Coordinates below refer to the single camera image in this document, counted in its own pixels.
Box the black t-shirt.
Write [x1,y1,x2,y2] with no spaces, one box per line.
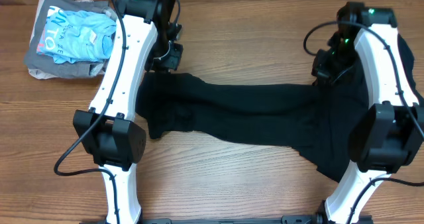
[136,73,320,148]

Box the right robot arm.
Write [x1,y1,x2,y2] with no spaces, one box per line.
[309,2,423,223]

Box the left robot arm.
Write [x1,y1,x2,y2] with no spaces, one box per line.
[73,0,183,223]

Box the dark navy garment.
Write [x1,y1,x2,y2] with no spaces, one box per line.
[291,33,424,184]

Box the light blue folded t-shirt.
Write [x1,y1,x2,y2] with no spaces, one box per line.
[36,6,117,64]

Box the grey folded t-shirt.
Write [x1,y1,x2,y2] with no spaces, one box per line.
[23,0,119,80]

